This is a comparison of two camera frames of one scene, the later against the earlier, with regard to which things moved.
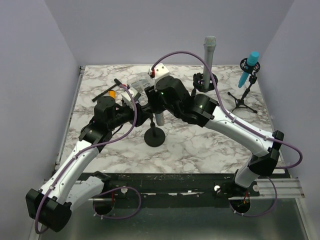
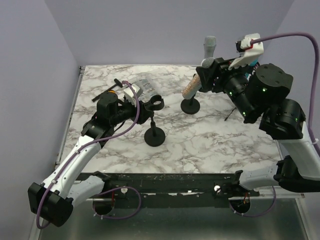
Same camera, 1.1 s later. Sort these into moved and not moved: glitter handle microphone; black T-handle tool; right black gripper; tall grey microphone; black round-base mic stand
Moved: glitter handle microphone; right black gripper
Not moved: black T-handle tool; tall grey microphone; black round-base mic stand
